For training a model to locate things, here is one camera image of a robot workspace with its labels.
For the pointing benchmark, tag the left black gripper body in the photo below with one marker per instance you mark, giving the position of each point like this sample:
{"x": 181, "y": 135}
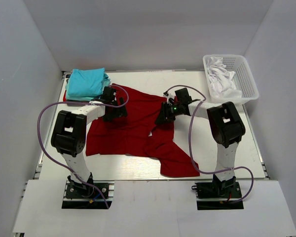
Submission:
{"x": 116, "y": 112}

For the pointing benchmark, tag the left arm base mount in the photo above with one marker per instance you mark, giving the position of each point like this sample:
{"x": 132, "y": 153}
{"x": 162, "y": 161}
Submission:
{"x": 82, "y": 199}

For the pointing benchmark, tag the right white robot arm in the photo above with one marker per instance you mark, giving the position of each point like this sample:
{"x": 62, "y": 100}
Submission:
{"x": 226, "y": 127}

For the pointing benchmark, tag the folded light blue t-shirt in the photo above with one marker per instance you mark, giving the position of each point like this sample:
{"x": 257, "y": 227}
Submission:
{"x": 85, "y": 83}

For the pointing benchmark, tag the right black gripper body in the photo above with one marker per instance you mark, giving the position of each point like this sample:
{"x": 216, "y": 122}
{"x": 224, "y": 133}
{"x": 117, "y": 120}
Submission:
{"x": 170, "y": 110}

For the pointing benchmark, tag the folded teal t-shirt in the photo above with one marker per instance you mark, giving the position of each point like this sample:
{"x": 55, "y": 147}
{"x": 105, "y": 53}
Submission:
{"x": 106, "y": 82}

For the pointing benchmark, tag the white plastic laundry basket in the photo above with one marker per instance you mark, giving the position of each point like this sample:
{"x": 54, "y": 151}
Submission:
{"x": 243, "y": 79}

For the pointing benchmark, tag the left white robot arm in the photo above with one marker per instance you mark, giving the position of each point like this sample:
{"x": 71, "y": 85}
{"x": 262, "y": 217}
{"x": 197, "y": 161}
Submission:
{"x": 70, "y": 130}

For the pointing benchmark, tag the folded red t-shirt bottom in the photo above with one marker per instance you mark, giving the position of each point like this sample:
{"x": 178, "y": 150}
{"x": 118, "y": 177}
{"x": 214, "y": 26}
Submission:
{"x": 72, "y": 100}

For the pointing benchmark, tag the crumpled white t-shirt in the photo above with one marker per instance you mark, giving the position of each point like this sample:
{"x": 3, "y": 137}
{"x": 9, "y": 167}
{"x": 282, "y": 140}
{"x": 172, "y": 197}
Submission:
{"x": 220, "y": 79}

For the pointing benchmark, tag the dark red t-shirt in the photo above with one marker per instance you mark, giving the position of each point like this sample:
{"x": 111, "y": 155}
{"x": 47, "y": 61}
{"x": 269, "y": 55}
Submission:
{"x": 138, "y": 135}

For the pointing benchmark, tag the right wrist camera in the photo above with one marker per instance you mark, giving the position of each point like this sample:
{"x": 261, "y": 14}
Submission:
{"x": 197, "y": 100}

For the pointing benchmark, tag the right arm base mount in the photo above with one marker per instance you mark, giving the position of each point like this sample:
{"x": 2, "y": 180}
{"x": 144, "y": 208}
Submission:
{"x": 210, "y": 198}

